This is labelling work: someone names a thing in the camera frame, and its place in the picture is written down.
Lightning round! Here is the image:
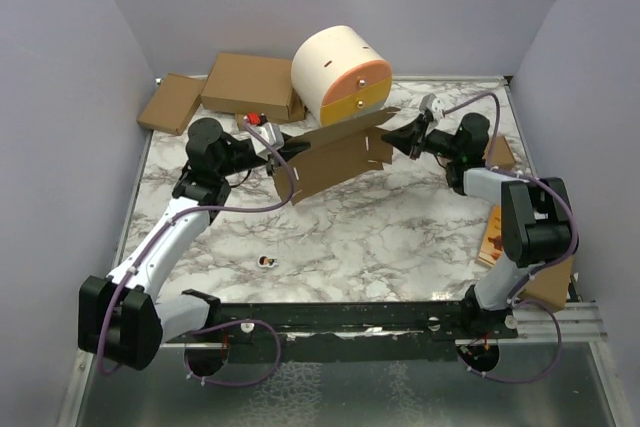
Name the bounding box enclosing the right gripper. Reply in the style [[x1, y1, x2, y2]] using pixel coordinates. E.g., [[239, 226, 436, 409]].
[[381, 115, 461, 162]]

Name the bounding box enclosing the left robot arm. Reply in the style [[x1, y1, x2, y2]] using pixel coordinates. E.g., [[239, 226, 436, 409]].
[[77, 114, 310, 370]]

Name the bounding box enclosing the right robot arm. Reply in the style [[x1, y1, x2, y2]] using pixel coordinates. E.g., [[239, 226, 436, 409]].
[[381, 113, 579, 338]]

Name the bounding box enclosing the cardboard box under large box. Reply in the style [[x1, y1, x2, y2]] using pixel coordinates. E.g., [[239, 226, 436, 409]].
[[235, 104, 306, 130]]

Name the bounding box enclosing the large folded cardboard box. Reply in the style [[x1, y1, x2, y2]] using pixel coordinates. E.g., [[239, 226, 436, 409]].
[[200, 53, 295, 120]]

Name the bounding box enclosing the small folded cardboard box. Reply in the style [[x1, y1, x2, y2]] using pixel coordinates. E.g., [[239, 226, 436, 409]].
[[483, 136, 516, 171]]

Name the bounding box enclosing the cardboard box under book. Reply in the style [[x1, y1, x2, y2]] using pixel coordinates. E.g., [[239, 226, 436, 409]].
[[519, 256, 574, 312]]

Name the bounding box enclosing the round cream drawer cabinet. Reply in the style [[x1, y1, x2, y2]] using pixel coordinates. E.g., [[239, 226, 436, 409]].
[[291, 25, 392, 127]]

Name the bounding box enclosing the small cartoon sticker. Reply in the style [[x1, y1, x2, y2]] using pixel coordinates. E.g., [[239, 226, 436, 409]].
[[258, 256, 278, 267]]

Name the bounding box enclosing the orange paperback book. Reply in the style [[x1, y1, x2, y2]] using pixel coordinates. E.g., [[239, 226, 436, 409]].
[[476, 205, 503, 268]]

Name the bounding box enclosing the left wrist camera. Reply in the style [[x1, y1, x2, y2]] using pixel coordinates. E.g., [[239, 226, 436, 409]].
[[243, 116, 285, 160]]

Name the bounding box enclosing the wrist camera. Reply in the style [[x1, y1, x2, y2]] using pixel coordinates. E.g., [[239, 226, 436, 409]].
[[243, 116, 285, 160], [419, 94, 445, 123]]

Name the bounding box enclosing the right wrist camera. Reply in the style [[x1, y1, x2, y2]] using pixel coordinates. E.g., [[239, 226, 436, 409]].
[[419, 94, 445, 123]]

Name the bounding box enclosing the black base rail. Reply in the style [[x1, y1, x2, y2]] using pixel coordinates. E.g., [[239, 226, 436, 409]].
[[168, 301, 517, 363]]

